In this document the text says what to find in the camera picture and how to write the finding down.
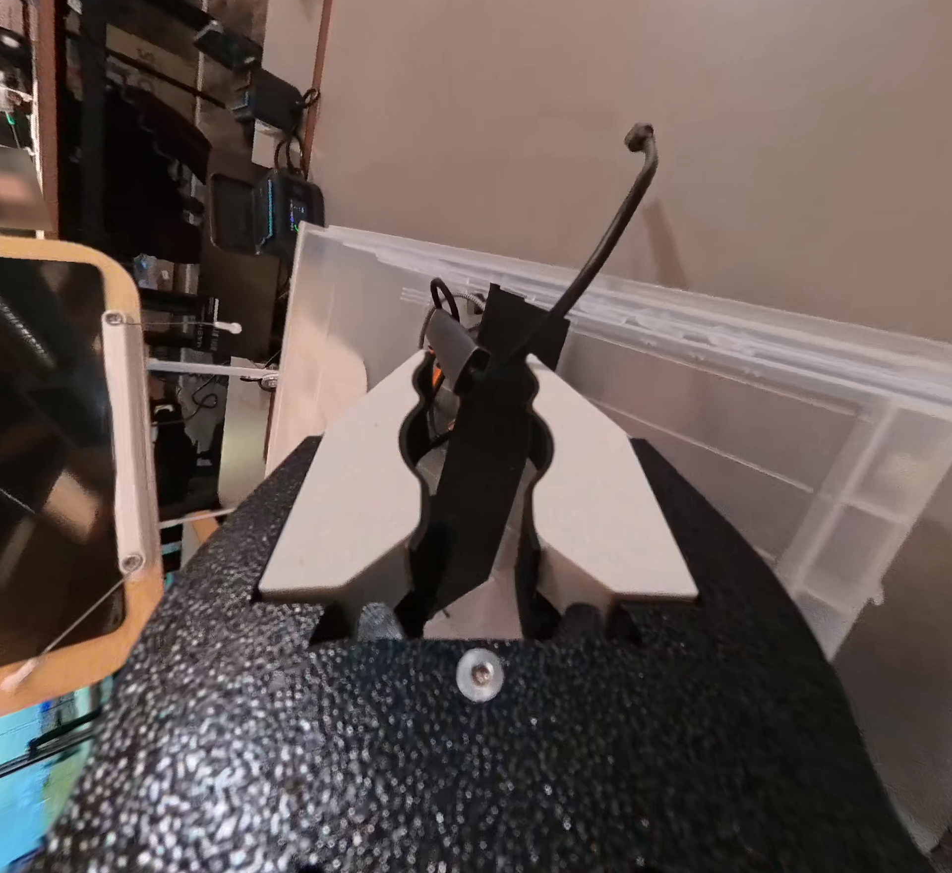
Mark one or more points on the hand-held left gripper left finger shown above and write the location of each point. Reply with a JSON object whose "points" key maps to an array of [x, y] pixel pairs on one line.
{"points": [[349, 501]]}

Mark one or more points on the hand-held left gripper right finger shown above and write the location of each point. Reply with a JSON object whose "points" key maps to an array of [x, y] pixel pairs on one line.
{"points": [[610, 516]]}

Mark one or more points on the clear plastic storage bin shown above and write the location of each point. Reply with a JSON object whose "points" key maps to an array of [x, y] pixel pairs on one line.
{"points": [[744, 427]]}

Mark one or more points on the white metal table leg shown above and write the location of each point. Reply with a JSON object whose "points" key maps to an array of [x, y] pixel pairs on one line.
{"points": [[208, 369], [197, 517]]}

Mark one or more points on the black printed box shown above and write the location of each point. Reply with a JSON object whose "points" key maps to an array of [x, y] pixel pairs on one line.
{"points": [[197, 323]]}

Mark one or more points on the wood framed dark panel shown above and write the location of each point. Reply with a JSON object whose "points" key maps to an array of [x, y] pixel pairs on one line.
{"points": [[59, 442]]}

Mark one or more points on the black power station with screen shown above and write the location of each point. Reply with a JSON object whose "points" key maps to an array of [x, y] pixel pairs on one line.
{"points": [[238, 218]]}

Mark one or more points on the black charger block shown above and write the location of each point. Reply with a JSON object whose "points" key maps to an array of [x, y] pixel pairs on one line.
{"points": [[271, 96]]}

